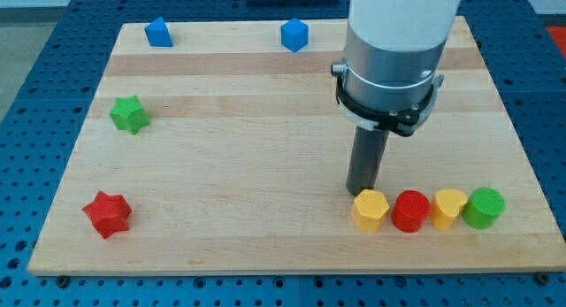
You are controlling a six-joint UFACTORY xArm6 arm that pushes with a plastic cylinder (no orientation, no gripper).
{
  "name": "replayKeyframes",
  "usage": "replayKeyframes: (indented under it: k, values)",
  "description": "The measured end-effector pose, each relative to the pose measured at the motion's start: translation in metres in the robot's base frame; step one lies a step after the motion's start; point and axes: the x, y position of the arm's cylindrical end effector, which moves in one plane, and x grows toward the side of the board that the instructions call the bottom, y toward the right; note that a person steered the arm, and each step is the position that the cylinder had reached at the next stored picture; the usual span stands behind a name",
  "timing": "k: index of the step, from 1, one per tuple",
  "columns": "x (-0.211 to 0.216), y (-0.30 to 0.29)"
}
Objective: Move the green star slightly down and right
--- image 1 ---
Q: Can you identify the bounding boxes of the blue triangular prism block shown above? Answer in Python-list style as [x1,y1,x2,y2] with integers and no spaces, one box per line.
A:
[144,17,173,47]

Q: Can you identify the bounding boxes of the red star block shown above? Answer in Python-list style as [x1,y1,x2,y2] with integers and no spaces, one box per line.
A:
[81,191,132,239]

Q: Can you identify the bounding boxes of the light wooden board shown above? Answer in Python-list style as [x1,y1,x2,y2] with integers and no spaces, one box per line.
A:
[27,17,565,276]

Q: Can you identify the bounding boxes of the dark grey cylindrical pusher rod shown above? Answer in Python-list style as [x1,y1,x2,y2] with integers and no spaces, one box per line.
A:
[346,127,389,196]

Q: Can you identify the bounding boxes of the blue cube block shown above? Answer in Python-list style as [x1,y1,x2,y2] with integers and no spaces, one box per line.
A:
[280,18,309,52]

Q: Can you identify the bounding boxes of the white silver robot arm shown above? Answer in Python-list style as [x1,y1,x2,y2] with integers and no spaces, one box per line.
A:
[331,0,461,195]

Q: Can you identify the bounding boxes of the yellow heart block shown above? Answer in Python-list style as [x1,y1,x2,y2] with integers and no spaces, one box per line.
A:
[431,188,468,231]

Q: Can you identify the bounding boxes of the yellow hexagon block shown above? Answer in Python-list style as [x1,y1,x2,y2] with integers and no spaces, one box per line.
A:
[351,189,390,232]

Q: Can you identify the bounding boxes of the red cylinder block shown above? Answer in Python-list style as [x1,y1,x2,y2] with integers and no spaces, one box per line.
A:
[392,190,432,233]

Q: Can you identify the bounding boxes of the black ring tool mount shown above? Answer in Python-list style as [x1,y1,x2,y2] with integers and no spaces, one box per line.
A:
[335,74,445,137]

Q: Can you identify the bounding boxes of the green star block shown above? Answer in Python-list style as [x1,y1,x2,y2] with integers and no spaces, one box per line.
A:
[109,95,150,134]

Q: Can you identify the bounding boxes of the green cylinder block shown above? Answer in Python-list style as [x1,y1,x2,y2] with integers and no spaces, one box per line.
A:
[462,187,506,230]

